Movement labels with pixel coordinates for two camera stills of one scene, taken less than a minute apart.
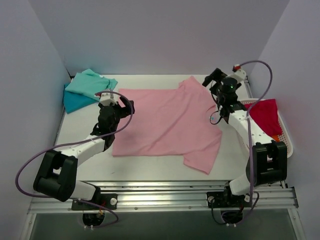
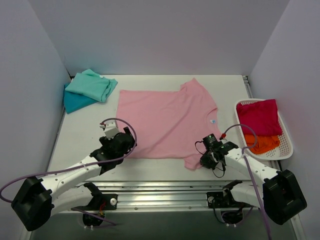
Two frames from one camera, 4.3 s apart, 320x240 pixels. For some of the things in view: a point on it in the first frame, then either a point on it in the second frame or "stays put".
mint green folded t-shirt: (89, 83) stays put
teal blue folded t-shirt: (73, 101) stays put
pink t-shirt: (170, 122) stays put
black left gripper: (121, 109) to (127, 139)
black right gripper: (215, 76) to (207, 158)
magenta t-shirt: (265, 113) stays put
